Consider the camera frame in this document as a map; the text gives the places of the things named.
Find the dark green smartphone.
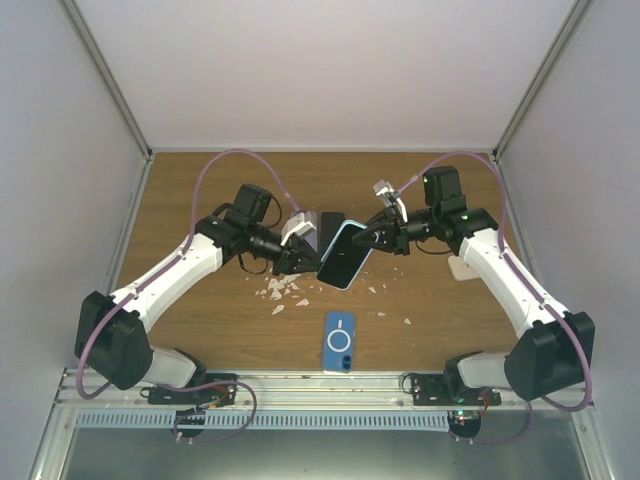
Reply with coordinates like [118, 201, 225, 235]
[319, 211, 346, 253]

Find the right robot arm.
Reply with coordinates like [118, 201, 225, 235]
[353, 166, 595, 410]

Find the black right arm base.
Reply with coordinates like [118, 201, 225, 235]
[403, 373, 502, 408]

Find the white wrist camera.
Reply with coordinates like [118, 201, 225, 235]
[373, 180, 408, 223]
[280, 211, 318, 250]

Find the white slotted cable duct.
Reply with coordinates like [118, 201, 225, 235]
[76, 409, 449, 432]

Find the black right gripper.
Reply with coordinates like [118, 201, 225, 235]
[349, 207, 438, 256]

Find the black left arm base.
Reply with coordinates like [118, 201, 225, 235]
[140, 372, 238, 407]

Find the white debris pile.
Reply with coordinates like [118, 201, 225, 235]
[254, 273, 316, 316]

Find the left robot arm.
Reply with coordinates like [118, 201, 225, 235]
[74, 184, 320, 404]

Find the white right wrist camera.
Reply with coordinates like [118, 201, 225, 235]
[373, 180, 408, 223]

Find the aluminium front rail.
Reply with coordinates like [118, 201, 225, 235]
[54, 367, 596, 409]

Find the white phone stand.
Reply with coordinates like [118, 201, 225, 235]
[447, 255, 478, 282]

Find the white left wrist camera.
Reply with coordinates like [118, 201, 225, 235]
[280, 211, 318, 250]

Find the phone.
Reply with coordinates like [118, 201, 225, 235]
[317, 220, 371, 290]

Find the lavender phone case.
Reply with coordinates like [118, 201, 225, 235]
[290, 211, 319, 252]

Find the blue magsafe phone case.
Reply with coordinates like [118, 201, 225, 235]
[322, 311, 356, 374]

